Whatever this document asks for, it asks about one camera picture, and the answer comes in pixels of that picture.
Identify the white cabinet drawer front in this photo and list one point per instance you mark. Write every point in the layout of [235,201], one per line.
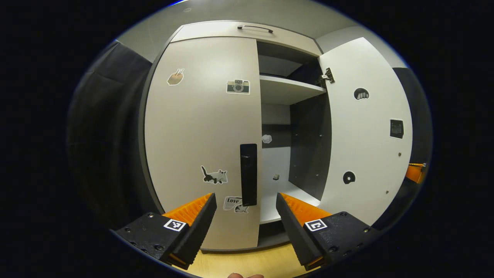
[216,31]

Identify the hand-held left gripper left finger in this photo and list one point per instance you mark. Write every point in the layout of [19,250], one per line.
[197,227]

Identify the black backdrop cloth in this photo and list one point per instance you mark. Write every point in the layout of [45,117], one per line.
[108,135]

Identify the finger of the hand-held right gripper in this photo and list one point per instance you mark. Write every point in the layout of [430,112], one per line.
[416,173]

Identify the white cabinet bottom shelf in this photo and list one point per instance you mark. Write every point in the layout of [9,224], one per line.
[278,200]

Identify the white cabinet door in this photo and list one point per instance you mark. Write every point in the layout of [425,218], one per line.
[200,127]
[366,146]

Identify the white cabinet shelf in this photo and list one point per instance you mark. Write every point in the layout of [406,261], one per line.
[285,90]
[278,200]

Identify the metal door hinge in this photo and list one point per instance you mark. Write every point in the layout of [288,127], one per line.
[326,77]

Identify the grey double-door shoe cabinet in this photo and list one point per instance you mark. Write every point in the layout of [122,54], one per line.
[308,146]

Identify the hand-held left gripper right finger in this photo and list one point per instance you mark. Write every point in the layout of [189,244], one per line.
[293,227]

